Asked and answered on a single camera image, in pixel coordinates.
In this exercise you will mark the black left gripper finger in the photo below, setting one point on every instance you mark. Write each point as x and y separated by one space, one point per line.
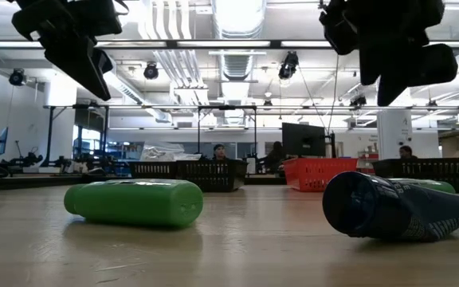
106 61
78 68

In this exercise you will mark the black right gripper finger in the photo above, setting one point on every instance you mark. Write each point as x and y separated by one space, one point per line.
393 79
369 65

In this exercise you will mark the dark blue shave butter tube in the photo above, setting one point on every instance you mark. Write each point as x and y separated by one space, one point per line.
373 207

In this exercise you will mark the green Pert shampoo bottle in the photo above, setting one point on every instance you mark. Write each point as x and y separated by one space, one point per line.
432 186
134 203

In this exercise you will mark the black background robot arm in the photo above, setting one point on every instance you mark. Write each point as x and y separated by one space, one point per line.
22 161

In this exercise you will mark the person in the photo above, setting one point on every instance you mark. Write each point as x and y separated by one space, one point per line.
405 152
219 152
275 155

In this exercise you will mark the black plastic basket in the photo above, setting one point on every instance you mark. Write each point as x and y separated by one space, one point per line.
424 167
154 169
213 175

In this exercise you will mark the black computer monitor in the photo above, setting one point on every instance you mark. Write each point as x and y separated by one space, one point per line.
303 139

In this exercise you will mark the clear bag of white cotton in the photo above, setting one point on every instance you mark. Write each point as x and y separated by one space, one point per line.
162 151

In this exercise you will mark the red plastic basket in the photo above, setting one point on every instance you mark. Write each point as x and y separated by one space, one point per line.
317 173

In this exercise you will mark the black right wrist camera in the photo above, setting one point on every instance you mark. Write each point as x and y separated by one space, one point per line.
432 64

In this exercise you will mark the black hanging camera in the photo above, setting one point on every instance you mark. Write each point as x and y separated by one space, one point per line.
17 77
150 71
289 65

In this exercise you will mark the black background workstation frame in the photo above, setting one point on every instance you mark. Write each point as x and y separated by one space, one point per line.
227 107

